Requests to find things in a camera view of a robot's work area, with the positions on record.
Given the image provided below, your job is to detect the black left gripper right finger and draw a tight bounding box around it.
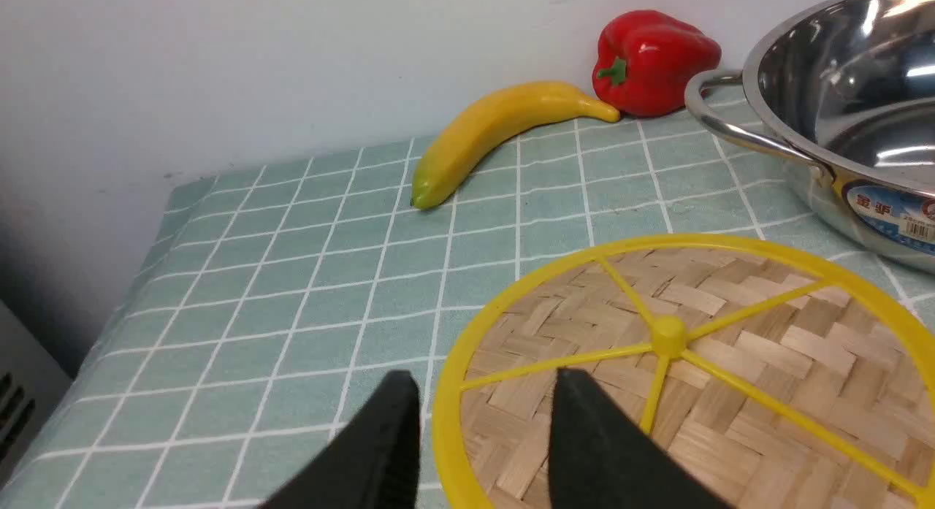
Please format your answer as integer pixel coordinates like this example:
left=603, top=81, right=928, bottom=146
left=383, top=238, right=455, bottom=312
left=548, top=368, right=729, bottom=508

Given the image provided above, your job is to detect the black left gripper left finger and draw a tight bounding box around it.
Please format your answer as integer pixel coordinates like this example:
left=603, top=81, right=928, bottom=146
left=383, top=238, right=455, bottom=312
left=261, top=370, right=421, bottom=508

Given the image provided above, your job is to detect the yellow rimmed woven bamboo lid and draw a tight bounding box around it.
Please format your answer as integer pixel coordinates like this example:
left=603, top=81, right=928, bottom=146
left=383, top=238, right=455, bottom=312
left=432, top=234, right=933, bottom=508

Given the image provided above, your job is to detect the stainless steel pot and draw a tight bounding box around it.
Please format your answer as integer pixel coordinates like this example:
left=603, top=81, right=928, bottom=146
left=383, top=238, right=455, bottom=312
left=684, top=0, right=934, bottom=273

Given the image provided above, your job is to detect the green checked tablecloth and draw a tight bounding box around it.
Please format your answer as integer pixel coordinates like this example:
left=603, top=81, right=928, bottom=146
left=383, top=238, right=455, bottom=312
left=2, top=112, right=933, bottom=508

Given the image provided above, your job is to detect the yellow plastic banana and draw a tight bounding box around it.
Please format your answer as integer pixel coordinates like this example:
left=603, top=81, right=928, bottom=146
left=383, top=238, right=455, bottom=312
left=410, top=82, right=621, bottom=210

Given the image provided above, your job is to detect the red bell pepper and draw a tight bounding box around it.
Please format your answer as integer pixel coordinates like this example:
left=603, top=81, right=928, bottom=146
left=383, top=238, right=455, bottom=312
left=592, top=9, right=722, bottom=118

